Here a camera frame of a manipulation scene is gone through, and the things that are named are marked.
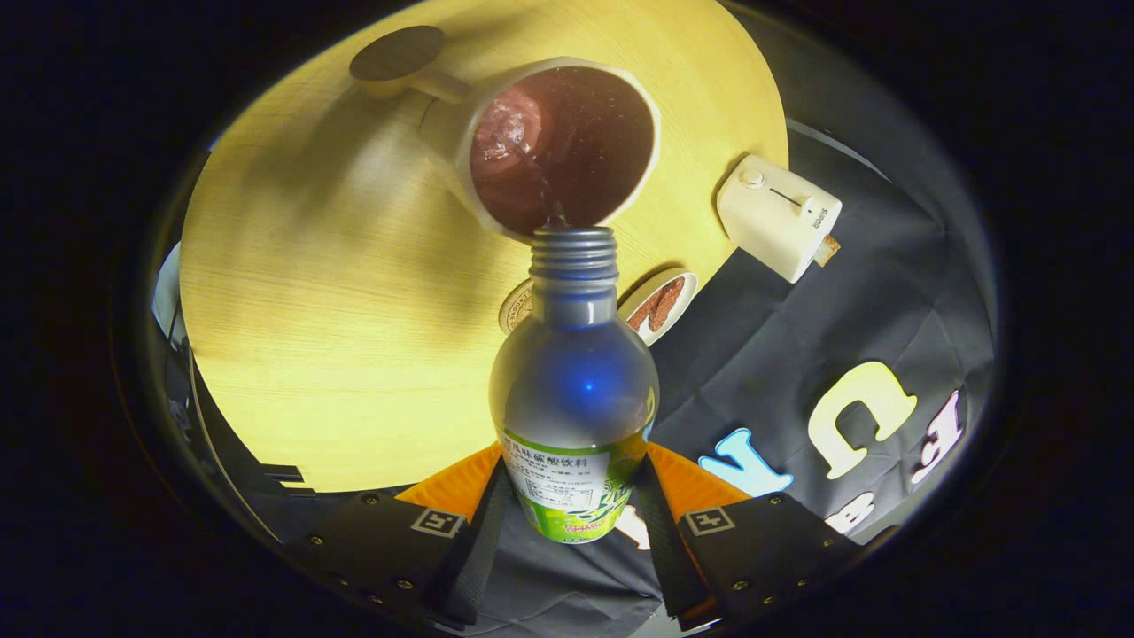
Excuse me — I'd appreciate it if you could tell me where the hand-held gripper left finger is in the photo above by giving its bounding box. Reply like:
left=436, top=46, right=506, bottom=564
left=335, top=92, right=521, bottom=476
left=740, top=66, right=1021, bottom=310
left=283, top=443, right=515, bottom=632

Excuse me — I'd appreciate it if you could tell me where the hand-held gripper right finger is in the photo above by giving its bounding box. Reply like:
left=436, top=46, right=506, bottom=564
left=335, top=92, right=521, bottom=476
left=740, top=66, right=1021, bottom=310
left=635, top=443, right=860, bottom=632

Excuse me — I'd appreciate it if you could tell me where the silver bottle with green label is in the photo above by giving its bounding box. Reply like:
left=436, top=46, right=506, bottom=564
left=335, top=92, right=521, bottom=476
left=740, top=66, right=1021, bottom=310
left=489, top=224, right=662, bottom=544

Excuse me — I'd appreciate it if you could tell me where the round cork coaster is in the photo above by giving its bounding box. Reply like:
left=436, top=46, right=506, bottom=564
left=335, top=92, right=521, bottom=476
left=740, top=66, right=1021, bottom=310
left=498, top=277, right=535, bottom=335

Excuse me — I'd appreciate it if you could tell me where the cream cup with wooden handle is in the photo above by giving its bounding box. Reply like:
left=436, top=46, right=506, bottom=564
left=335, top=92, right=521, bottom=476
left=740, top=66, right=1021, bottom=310
left=350, top=25, right=662, bottom=245

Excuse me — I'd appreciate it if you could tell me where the white round plate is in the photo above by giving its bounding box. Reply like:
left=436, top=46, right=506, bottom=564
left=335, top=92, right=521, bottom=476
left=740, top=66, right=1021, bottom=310
left=617, top=268, right=699, bottom=346

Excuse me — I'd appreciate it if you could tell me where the light wooden table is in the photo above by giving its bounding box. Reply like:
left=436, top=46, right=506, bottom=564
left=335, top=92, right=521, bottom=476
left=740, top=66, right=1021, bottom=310
left=180, top=0, right=789, bottom=494

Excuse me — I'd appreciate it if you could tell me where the white toaster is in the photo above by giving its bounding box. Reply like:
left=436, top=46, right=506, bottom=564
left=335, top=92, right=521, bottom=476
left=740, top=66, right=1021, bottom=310
left=716, top=154, right=843, bottom=284

